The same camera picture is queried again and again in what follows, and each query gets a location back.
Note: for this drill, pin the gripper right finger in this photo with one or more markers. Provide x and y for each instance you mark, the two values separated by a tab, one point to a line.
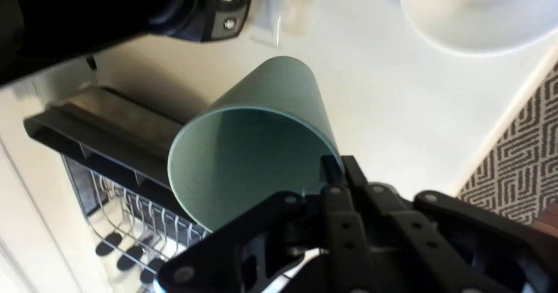
457	227

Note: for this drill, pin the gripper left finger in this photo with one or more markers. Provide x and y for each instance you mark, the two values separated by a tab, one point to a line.
261	223

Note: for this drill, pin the grey-green plastic cup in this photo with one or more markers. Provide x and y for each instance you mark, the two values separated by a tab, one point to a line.
244	153

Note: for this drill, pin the patterned black white rug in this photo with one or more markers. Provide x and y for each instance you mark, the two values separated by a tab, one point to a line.
523	153

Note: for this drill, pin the black drainer tray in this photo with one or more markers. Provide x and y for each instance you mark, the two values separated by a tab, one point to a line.
109	131

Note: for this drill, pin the clear glass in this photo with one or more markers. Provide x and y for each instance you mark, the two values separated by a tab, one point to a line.
279	9

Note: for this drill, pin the white bowl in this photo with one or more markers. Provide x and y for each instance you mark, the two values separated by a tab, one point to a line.
479	9

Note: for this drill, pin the black kitchen appliance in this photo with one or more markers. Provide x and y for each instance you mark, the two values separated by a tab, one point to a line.
87	9

